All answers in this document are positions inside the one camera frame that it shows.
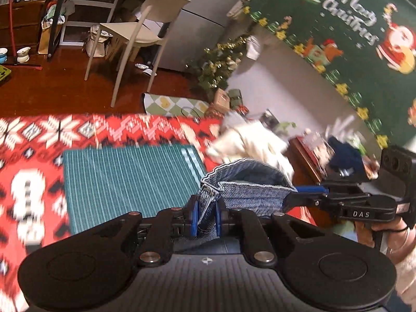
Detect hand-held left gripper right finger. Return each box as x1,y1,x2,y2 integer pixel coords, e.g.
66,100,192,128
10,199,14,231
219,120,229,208
215,198,326,266

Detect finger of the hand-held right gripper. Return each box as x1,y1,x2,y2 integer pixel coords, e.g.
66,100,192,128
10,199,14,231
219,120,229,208
282,192,329,217
296,185,329,194

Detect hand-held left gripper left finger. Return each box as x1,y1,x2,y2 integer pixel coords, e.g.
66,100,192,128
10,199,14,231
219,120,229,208
84,195,200,266

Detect blue denim jeans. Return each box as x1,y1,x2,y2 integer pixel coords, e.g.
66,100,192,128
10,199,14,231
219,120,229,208
198,158,298,238

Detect person's right forearm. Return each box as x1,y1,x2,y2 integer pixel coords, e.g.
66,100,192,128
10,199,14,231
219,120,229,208
388,247,416,304

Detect person's right hand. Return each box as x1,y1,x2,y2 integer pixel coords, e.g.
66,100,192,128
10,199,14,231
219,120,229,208
356,218,411,258

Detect wooden nightstand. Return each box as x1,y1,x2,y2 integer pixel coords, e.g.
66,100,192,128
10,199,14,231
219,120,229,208
288,136,329,183

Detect navy knit hat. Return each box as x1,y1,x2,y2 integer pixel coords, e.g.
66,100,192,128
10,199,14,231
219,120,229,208
327,136,366,171

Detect green cutting mat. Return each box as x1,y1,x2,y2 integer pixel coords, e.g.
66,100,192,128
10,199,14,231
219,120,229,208
62,145,209,235

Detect cream knit sweater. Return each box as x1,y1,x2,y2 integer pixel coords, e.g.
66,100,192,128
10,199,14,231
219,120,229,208
206,117,295,189

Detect green checkered floor mat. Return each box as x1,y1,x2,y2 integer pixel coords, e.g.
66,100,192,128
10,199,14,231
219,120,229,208
140,93,210,118

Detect green wrapped gift box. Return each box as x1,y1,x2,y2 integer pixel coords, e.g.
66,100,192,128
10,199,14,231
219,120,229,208
227,89,243,108

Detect tan wrapped gift box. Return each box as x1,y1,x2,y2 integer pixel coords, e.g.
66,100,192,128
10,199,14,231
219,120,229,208
213,88,231,111

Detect small Christmas tree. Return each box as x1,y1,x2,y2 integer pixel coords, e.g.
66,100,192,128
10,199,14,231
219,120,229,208
185,36,251,92

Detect white hanging cloth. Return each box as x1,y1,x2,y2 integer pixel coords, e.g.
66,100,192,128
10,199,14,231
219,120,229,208
245,36,261,61

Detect white slippers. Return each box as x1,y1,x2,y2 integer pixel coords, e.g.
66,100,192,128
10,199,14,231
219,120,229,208
135,63,157,77

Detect red patterned blanket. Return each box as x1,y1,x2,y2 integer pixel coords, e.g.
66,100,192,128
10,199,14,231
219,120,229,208
0,114,319,312

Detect grey refrigerator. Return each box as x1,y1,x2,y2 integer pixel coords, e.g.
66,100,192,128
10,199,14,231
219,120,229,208
156,0,261,72

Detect white tote bag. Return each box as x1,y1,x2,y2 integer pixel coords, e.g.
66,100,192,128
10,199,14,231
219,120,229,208
85,24,113,60

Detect beige chair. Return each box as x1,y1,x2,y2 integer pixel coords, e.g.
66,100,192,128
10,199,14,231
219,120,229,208
84,0,191,108

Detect brown paper bag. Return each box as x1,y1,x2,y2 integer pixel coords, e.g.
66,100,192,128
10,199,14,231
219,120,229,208
38,18,62,55

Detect wooden drawer cabinet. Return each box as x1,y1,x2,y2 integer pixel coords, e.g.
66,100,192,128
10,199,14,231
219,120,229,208
0,0,49,48

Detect red broom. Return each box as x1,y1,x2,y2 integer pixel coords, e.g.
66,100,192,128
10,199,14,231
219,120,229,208
9,0,43,70

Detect green Christmas wall hanging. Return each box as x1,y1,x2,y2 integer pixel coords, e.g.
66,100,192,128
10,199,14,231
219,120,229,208
242,0,416,150

